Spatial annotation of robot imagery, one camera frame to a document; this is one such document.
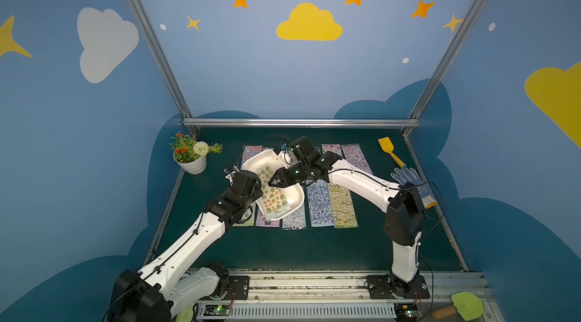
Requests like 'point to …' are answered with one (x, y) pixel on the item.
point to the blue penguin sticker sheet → (320, 203)
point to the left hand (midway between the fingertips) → (262, 184)
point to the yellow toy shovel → (386, 146)
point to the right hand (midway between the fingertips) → (274, 181)
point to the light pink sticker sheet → (261, 220)
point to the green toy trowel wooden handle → (468, 305)
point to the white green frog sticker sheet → (274, 199)
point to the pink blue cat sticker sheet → (250, 150)
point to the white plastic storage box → (295, 194)
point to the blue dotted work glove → (411, 177)
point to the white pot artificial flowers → (191, 156)
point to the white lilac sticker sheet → (296, 220)
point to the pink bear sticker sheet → (354, 156)
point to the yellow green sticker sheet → (343, 212)
